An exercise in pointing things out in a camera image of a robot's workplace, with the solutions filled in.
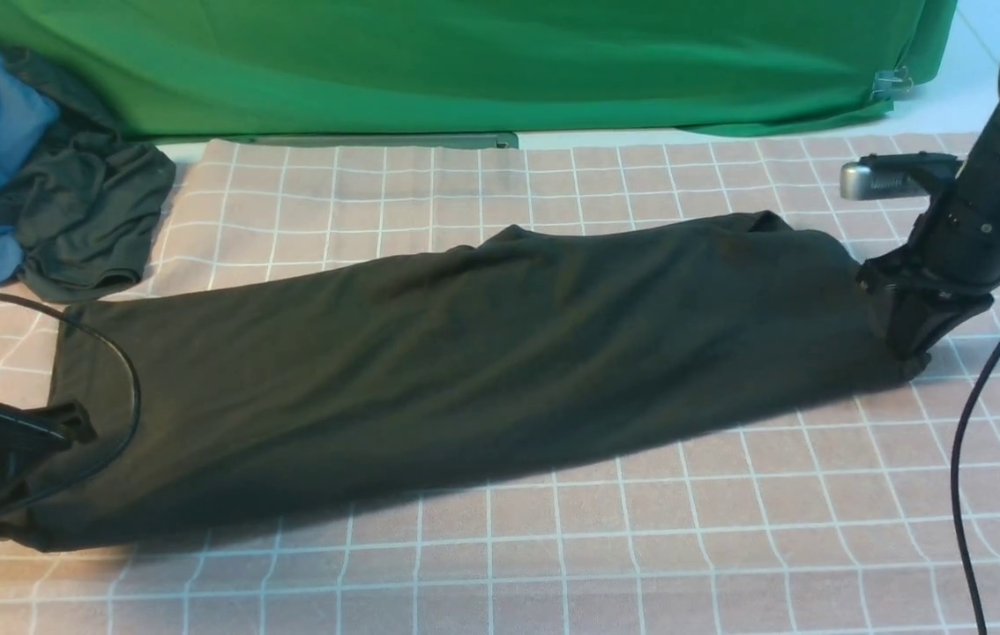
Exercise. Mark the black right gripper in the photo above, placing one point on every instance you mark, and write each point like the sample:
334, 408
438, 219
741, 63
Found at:
950, 265

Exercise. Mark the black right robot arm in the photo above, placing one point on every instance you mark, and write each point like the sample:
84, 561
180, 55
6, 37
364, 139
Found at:
949, 267

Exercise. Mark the dark gray long-sleeve shirt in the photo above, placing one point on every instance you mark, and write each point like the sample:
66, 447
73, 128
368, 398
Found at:
531, 352

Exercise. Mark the green backdrop cloth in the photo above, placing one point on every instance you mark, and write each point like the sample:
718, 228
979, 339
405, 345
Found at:
739, 69

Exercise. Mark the dark gray crumpled garment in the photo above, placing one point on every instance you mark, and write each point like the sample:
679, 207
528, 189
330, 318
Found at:
85, 206

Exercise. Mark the metal binder clip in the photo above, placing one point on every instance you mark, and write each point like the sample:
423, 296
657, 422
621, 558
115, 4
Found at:
887, 85

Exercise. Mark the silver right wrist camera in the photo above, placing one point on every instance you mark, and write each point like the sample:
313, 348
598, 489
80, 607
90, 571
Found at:
908, 175

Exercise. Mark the pink checkered tablecloth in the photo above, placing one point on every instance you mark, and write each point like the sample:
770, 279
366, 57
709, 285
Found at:
833, 521

